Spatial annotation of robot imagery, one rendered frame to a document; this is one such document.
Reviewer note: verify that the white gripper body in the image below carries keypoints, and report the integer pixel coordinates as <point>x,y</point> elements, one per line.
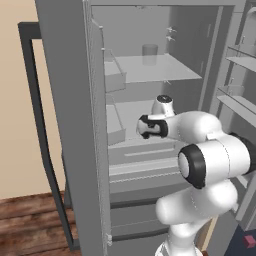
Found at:
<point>142,126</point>

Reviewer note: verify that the clear glass cup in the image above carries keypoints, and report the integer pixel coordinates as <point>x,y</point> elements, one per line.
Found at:
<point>150,53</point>

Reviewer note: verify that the grey fridge drawer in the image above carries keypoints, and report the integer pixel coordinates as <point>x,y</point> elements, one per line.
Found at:
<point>140,173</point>

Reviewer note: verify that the dark grey frame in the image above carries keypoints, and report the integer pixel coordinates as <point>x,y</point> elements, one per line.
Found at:
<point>36,116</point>

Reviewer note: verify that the grey door bin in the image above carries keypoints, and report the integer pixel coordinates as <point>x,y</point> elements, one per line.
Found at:
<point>113,75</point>
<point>115,125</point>

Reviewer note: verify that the grey fridge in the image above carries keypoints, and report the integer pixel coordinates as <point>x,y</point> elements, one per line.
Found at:
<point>186,40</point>

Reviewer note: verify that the grey freezer drawer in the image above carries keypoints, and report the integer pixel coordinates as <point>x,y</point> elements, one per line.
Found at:
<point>133,216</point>

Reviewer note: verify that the clear glass fridge shelf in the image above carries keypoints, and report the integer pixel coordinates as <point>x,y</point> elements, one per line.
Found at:
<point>156,68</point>

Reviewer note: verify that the grey fridge door with shelves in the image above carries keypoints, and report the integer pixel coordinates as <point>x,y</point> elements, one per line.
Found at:
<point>243,83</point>

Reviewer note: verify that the grey door shelf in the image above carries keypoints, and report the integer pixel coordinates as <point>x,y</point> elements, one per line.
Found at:
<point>236,101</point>
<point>243,60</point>

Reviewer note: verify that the small red block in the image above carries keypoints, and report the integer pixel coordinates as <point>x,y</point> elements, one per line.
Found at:
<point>249,241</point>

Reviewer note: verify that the dark blue cabinet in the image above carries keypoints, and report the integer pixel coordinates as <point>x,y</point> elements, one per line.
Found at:
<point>238,248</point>

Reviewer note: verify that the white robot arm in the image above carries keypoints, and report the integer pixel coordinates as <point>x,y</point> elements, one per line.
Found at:
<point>213,160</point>

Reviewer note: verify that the grey fridge door with bins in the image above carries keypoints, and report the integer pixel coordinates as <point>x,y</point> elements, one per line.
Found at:
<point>70,100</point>

